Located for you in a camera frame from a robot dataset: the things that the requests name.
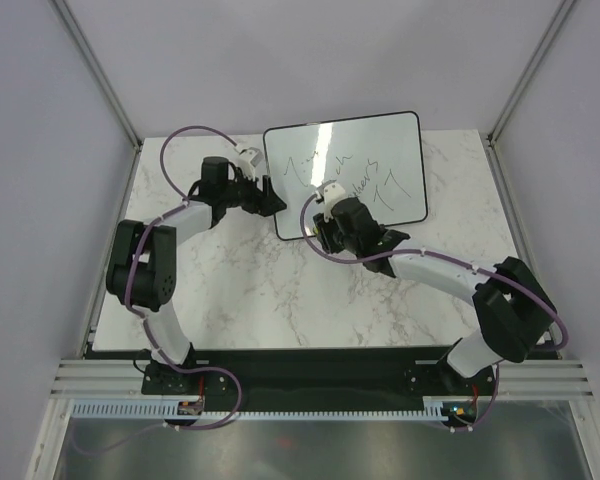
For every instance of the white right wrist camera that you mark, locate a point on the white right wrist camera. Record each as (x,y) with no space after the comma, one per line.
(330,193)

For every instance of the aluminium corner post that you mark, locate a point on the aluminium corner post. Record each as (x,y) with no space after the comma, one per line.
(549,38)
(70,23)

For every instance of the aluminium right corner post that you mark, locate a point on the aluminium right corner post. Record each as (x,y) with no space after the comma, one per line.
(549,38)

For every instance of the aluminium left corner post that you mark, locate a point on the aluminium left corner post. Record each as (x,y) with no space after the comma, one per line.
(70,23)

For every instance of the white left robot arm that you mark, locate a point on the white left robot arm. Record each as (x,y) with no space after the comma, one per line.
(142,267)

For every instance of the aluminium frame rail front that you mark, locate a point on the aluminium frame rail front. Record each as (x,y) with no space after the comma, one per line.
(534,380)

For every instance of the white slotted cable duct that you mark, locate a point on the white slotted cable duct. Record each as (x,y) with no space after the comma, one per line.
(176,410)

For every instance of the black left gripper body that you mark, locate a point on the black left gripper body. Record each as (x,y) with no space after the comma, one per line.
(258,198)

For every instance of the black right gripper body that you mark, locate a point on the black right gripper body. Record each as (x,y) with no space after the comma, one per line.
(332,239)

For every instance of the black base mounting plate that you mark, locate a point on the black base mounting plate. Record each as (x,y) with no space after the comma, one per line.
(339,378)

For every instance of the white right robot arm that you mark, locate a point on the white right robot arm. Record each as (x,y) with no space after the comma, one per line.
(512,309)

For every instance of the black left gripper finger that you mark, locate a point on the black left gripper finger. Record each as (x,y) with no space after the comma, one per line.
(270,205)
(267,188)

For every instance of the black-framed small whiteboard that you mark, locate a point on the black-framed small whiteboard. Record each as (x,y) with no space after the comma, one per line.
(377,158)

